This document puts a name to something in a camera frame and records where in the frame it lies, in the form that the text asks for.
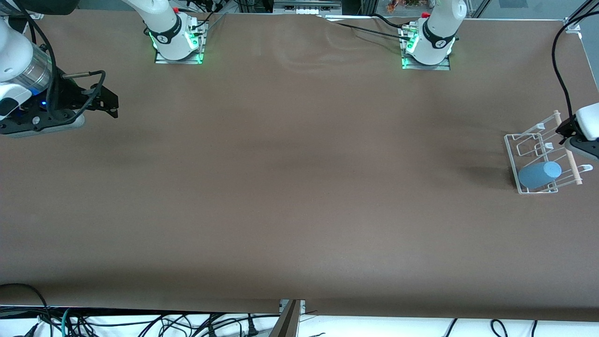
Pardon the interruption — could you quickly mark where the light blue plastic cup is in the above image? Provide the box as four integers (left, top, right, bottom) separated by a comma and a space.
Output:
518, 161, 562, 190

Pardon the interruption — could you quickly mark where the silver box with white ports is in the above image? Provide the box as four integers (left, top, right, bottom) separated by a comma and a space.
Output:
274, 0, 342, 15

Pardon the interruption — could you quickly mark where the brown table cover sheet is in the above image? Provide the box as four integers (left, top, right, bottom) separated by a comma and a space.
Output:
0, 8, 599, 322

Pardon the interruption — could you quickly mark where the metal table beam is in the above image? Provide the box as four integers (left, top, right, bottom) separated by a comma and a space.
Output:
268, 300, 306, 337

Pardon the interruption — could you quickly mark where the white wire cup rack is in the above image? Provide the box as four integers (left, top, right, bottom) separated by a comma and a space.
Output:
504, 110, 594, 195

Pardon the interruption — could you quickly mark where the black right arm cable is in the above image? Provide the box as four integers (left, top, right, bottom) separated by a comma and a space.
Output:
16, 0, 106, 120

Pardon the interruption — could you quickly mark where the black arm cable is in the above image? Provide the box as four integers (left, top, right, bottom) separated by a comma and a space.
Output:
16, 0, 106, 120
551, 0, 599, 120

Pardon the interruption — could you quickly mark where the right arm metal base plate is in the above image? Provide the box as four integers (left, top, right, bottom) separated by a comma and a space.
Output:
154, 19, 207, 65

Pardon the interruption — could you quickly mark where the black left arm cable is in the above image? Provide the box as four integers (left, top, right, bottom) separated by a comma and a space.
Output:
551, 0, 599, 120

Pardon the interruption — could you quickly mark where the black looped floor cable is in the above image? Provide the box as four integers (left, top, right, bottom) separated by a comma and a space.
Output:
0, 283, 52, 337

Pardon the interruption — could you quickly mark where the thick black cable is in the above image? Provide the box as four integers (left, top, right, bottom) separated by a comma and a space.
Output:
370, 13, 415, 33

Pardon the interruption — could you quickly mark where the thin black cable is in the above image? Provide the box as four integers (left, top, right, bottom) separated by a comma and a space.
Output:
318, 15, 408, 43

